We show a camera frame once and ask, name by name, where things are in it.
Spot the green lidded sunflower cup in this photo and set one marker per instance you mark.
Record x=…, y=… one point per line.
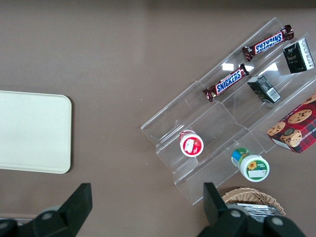
x=251, y=165

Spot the clear acrylic tiered display stand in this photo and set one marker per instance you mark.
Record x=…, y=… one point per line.
x=222, y=118

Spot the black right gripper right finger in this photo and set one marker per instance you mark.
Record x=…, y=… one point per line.
x=222, y=217

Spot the cream plastic tray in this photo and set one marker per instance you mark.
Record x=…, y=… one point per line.
x=32, y=132

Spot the Snickers chocolate bar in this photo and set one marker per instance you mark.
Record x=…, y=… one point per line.
x=269, y=42
x=227, y=83

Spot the foil wrapped sandwich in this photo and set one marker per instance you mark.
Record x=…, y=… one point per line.
x=259, y=209

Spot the red lidded yogurt cup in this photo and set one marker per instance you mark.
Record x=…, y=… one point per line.
x=191, y=145

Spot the large dark green drink carton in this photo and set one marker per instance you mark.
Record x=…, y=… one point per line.
x=297, y=58

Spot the red tartan cookie box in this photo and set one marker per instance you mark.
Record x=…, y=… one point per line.
x=296, y=126

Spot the woven wicker basket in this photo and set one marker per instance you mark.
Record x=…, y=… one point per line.
x=249, y=196

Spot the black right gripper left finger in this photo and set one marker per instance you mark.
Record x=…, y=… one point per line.
x=71, y=212

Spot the small dark green drink carton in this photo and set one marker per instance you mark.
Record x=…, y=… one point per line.
x=264, y=89

